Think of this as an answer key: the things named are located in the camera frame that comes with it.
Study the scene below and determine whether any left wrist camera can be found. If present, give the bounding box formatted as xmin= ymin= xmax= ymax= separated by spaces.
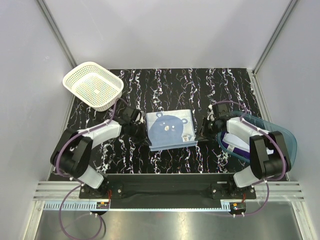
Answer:
xmin=120 ymin=106 xmax=144 ymax=124

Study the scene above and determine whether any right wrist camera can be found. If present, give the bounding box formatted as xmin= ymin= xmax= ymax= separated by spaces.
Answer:
xmin=207 ymin=103 xmax=232 ymax=121

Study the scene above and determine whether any blue transparent plastic tray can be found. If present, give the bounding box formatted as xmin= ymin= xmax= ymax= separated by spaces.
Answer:
xmin=216 ymin=111 xmax=297 ymax=179

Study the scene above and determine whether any aluminium frame rail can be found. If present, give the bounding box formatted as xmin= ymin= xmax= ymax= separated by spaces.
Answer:
xmin=33 ymin=181 xmax=305 ymax=212

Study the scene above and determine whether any purple microfiber towel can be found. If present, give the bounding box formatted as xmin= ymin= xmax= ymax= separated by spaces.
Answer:
xmin=221 ymin=140 xmax=250 ymax=162

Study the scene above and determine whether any light blue towel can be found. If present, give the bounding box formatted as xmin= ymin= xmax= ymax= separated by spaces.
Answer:
xmin=146 ymin=109 xmax=198 ymax=152

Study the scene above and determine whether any white perforated laundry basket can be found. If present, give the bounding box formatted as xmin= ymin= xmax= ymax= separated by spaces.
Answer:
xmin=62 ymin=61 xmax=124 ymax=112

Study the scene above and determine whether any white towel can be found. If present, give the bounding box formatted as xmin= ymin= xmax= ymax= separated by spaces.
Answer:
xmin=223 ymin=132 xmax=275 ymax=156

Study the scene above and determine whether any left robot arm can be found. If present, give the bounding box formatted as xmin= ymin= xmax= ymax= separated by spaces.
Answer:
xmin=50 ymin=117 xmax=152 ymax=198

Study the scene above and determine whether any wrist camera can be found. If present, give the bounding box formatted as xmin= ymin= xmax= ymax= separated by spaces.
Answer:
xmin=207 ymin=103 xmax=232 ymax=121
xmin=120 ymin=106 xmax=144 ymax=124

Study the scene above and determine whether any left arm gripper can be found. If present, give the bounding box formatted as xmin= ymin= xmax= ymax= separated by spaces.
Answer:
xmin=128 ymin=120 xmax=151 ymax=146

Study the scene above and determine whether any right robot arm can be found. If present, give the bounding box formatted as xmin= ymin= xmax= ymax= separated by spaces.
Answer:
xmin=195 ymin=115 xmax=292 ymax=199

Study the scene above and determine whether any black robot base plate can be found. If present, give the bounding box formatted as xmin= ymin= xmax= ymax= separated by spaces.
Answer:
xmin=79 ymin=173 xmax=257 ymax=200

